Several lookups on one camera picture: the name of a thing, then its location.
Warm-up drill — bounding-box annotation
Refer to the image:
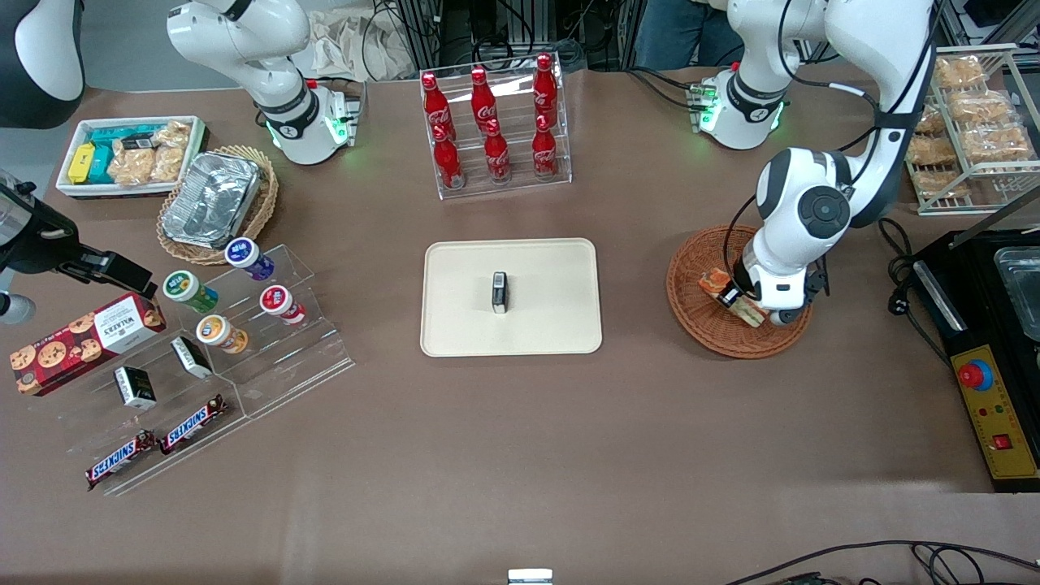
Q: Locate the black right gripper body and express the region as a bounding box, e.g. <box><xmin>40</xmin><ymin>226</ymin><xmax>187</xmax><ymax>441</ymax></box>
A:
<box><xmin>0</xmin><ymin>184</ymin><xmax>82</xmax><ymax>275</ymax></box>

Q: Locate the triangle sandwich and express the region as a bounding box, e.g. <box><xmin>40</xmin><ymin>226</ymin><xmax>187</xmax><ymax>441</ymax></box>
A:
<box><xmin>699</xmin><ymin>268</ymin><xmax>770</xmax><ymax>328</ymax></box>

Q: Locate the round brown wicker basket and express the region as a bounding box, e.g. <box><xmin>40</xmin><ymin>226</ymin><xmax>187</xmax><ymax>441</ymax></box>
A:
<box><xmin>666</xmin><ymin>225</ymin><xmax>813</xmax><ymax>359</ymax></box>

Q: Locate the aluminium foil tray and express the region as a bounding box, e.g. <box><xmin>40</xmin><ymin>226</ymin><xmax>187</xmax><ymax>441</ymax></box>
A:
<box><xmin>161</xmin><ymin>151</ymin><xmax>262</xmax><ymax>249</ymax></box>

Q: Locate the oval light wicker basket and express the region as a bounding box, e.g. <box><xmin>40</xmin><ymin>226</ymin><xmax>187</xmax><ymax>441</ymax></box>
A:
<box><xmin>157</xmin><ymin>145</ymin><xmax>280</xmax><ymax>267</ymax></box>

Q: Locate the cream plastic tray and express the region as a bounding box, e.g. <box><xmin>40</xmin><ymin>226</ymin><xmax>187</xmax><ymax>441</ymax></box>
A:
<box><xmin>420</xmin><ymin>238</ymin><xmax>604</xmax><ymax>358</ymax></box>

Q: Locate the green-lid gum jar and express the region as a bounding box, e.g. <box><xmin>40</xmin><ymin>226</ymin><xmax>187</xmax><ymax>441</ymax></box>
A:
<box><xmin>162</xmin><ymin>270</ymin><xmax>219</xmax><ymax>314</ymax></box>

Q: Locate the white plastic bin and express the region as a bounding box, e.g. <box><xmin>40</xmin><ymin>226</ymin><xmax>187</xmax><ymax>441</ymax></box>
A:
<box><xmin>55</xmin><ymin>115</ymin><xmax>209</xmax><ymax>201</ymax></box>

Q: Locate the red Walkers shortbread box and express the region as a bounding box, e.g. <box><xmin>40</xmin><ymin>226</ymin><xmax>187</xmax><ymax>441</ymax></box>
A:
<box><xmin>10</xmin><ymin>292</ymin><xmax>167</xmax><ymax>397</ymax></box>

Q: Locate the yellow small box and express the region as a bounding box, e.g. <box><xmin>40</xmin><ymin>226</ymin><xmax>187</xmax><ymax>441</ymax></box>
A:
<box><xmin>67</xmin><ymin>144</ymin><xmax>97</xmax><ymax>185</ymax></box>

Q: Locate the orange-lid gum jar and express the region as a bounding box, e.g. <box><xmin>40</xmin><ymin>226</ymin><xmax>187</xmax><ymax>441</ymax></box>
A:
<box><xmin>196</xmin><ymin>314</ymin><xmax>249</xmax><ymax>355</ymax></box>

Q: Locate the purple-lid gum jar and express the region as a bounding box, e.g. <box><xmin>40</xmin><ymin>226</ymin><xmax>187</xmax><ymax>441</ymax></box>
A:
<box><xmin>225</xmin><ymin>236</ymin><xmax>275</xmax><ymax>282</ymax></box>

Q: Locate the red-lid gum jar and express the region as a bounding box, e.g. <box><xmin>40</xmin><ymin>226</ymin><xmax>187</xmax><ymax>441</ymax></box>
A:
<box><xmin>259</xmin><ymin>285</ymin><xmax>307</xmax><ymax>326</ymax></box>

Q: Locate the Snickers chocolate bar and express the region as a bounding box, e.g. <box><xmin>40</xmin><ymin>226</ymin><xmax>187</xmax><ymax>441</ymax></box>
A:
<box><xmin>85</xmin><ymin>429</ymin><xmax>157</xmax><ymax>492</ymax></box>
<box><xmin>159</xmin><ymin>394</ymin><xmax>229</xmax><ymax>456</ymax></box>

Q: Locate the clear acrylic tiered stand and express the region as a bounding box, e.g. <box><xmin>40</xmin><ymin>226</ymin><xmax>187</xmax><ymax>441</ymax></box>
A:
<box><xmin>49</xmin><ymin>244</ymin><xmax>356</xmax><ymax>498</ymax></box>

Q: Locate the black appliance with yellow panel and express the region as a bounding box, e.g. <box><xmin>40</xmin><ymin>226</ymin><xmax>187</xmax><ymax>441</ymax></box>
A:
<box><xmin>910</xmin><ymin>230</ymin><xmax>1040</xmax><ymax>494</ymax></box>

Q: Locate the red emergency stop button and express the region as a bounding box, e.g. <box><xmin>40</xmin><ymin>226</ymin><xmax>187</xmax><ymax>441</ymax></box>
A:
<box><xmin>957</xmin><ymin>357</ymin><xmax>995</xmax><ymax>392</ymax></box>

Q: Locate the grey metal bar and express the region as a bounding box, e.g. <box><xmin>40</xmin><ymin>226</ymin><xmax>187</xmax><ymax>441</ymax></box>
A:
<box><xmin>951</xmin><ymin>185</ymin><xmax>1040</xmax><ymax>249</ymax></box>

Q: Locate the clear acrylic bottle rack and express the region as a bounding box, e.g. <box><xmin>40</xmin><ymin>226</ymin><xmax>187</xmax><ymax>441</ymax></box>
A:
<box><xmin>420</xmin><ymin>53</ymin><xmax>573</xmax><ymax>201</ymax></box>

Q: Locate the red Coca-Cola bottle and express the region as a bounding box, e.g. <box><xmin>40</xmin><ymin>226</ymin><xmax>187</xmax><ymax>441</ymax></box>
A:
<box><xmin>421</xmin><ymin>71</ymin><xmax>453</xmax><ymax>139</ymax></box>
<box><xmin>532</xmin><ymin>116</ymin><xmax>558</xmax><ymax>180</ymax></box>
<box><xmin>484</xmin><ymin>119</ymin><xmax>511</xmax><ymax>185</ymax></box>
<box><xmin>470</xmin><ymin>67</ymin><xmax>498</xmax><ymax>131</ymax></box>
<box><xmin>433</xmin><ymin>123</ymin><xmax>464</xmax><ymax>190</ymax></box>
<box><xmin>532</xmin><ymin>54</ymin><xmax>559</xmax><ymax>123</ymax></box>

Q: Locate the person in blue jeans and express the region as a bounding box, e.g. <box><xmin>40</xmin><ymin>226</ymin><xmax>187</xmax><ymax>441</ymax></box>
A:
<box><xmin>634</xmin><ymin>0</ymin><xmax>736</xmax><ymax>70</ymax></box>

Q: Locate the beige cloth bag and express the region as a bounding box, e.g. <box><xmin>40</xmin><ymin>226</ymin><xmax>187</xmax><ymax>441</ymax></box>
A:
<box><xmin>309</xmin><ymin>8</ymin><xmax>417</xmax><ymax>82</ymax></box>

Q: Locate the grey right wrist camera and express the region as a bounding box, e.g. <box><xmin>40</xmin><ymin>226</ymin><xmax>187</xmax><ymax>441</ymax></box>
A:
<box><xmin>0</xmin><ymin>291</ymin><xmax>37</xmax><ymax>327</ymax></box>

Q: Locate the black power cable with plug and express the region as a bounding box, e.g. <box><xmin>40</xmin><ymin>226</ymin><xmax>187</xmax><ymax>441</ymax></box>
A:
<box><xmin>877</xmin><ymin>218</ymin><xmax>956</xmax><ymax>366</ymax></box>

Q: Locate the white wire shelf rack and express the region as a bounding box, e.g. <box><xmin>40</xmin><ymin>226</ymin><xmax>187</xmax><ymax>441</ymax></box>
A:
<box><xmin>904</xmin><ymin>45</ymin><xmax>1040</xmax><ymax>216</ymax></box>

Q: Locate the black floor cable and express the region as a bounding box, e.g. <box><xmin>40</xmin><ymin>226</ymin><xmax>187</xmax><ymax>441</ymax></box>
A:
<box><xmin>723</xmin><ymin>540</ymin><xmax>1040</xmax><ymax>585</ymax></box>

